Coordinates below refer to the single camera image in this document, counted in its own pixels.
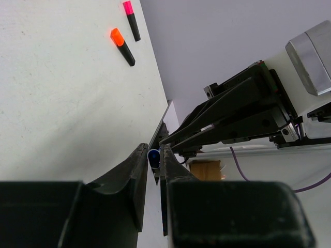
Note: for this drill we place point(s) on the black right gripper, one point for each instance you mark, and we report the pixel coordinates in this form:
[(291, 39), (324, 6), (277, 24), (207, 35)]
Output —
[(250, 105)]

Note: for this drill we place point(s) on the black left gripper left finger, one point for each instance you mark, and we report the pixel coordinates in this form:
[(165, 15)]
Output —
[(107, 212)]

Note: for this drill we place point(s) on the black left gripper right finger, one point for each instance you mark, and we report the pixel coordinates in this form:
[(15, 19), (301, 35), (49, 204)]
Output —
[(198, 213)]

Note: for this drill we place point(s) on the orange cap black highlighter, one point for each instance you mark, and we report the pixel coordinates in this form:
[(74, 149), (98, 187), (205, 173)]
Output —
[(122, 46)]

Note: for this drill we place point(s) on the pink cap black highlighter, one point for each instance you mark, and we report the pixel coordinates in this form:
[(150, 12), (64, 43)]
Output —
[(132, 20)]

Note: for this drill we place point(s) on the brown cardboard box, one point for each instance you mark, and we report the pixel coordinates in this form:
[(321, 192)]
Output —
[(206, 170)]

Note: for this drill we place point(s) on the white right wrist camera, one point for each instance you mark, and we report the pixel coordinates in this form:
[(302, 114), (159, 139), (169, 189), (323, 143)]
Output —
[(303, 67)]

